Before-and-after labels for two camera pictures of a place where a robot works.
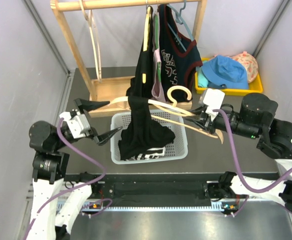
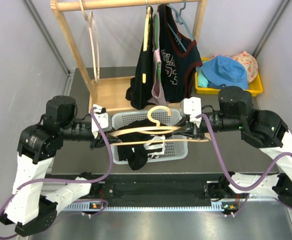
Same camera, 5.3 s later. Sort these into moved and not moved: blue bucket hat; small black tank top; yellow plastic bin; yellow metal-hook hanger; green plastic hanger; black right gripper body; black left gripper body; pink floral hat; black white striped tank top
Moved: black right gripper body; small black tank top; black white striped tank top; black left gripper body
Not moved: green plastic hanger; pink floral hat; yellow metal-hook hanger; yellow plastic bin; blue bucket hat
